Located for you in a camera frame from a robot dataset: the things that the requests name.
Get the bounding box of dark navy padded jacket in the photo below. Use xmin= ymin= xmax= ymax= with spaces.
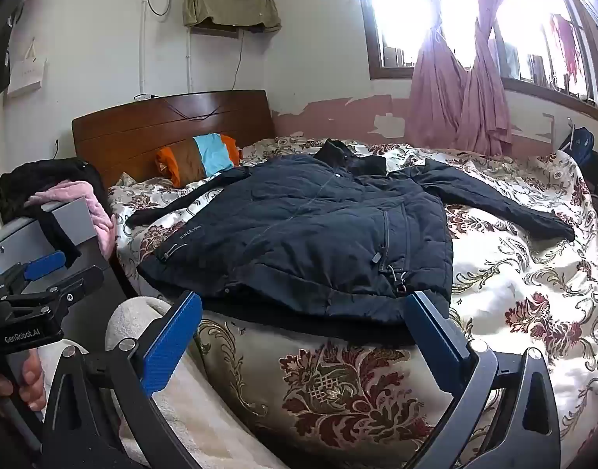
xmin=125 ymin=138 xmax=576 ymax=340

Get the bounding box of black cloth pile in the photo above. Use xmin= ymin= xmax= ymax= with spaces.
xmin=0 ymin=158 xmax=107 ymax=268

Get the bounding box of person's left hand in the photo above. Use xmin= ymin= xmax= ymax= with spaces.
xmin=0 ymin=349 xmax=46 ymax=412

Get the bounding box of air conditioner with olive cover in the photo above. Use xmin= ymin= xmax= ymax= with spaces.
xmin=183 ymin=0 xmax=282 ymax=35

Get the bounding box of black power cable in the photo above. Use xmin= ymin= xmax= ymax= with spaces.
xmin=163 ymin=28 xmax=244 ymax=121

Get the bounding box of pink curtain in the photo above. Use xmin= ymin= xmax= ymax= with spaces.
xmin=455 ymin=0 xmax=514 ymax=157
xmin=396 ymin=0 xmax=471 ymax=151

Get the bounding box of wooden headboard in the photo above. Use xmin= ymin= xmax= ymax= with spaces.
xmin=71 ymin=89 xmax=275 ymax=191

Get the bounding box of white wall pipe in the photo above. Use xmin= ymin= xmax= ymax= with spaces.
xmin=137 ymin=0 xmax=150 ymax=101

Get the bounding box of blue backpack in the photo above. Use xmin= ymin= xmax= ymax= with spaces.
xmin=557 ymin=126 xmax=596 ymax=168

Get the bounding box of floral bedspread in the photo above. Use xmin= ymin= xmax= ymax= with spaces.
xmin=106 ymin=134 xmax=598 ymax=469

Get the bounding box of white fleece blanket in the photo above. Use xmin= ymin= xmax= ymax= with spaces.
xmin=37 ymin=297 xmax=280 ymax=469

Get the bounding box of grey nightstand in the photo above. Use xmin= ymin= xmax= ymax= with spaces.
xmin=0 ymin=195 xmax=130 ymax=316

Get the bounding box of pink fleece cloth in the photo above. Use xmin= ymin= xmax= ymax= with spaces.
xmin=25 ymin=180 xmax=115 ymax=261

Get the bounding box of orange brown blue striped pillow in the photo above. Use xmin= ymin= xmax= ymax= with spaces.
xmin=155 ymin=133 xmax=243 ymax=189

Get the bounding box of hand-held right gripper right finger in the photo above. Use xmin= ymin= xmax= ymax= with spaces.
xmin=403 ymin=291 xmax=562 ymax=469

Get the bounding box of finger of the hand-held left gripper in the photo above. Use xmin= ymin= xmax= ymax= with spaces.
xmin=6 ymin=266 xmax=105 ymax=313
xmin=0 ymin=251 xmax=66 ymax=299

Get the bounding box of red hanging garment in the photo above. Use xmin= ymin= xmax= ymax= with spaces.
xmin=549 ymin=12 xmax=581 ymax=75

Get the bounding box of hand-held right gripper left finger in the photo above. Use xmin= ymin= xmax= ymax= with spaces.
xmin=41 ymin=291 xmax=204 ymax=469

